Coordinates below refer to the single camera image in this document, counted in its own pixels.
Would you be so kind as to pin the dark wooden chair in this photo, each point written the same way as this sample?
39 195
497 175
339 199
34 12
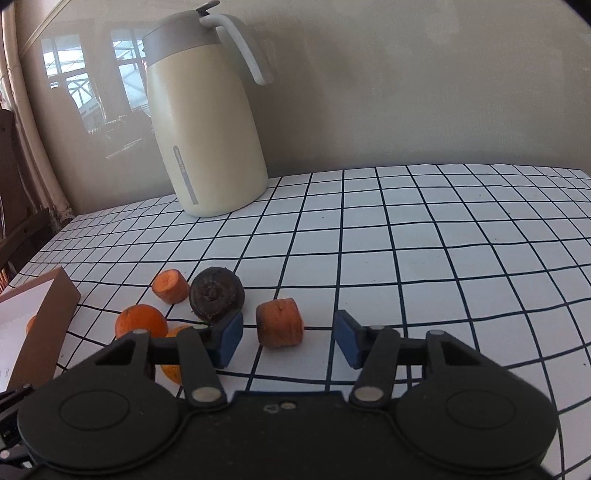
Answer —
18 221

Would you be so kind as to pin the dark round fruit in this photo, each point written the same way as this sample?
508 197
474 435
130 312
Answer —
214 293

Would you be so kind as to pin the carrot piece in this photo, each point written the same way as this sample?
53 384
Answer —
171 286
279 323

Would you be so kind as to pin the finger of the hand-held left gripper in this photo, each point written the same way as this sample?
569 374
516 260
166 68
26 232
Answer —
11 401

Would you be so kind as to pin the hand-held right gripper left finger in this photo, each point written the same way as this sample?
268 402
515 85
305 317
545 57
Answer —
228 339

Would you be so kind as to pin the cream thermos jug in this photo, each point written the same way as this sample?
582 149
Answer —
207 129

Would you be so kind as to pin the brown box with white inside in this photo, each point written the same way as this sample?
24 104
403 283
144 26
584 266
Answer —
46 332

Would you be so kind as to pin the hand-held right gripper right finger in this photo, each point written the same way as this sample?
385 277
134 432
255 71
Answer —
346 339

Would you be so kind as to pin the checked tablecloth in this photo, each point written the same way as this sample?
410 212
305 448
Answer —
415 258

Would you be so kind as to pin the beige curtain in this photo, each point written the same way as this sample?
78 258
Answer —
32 138

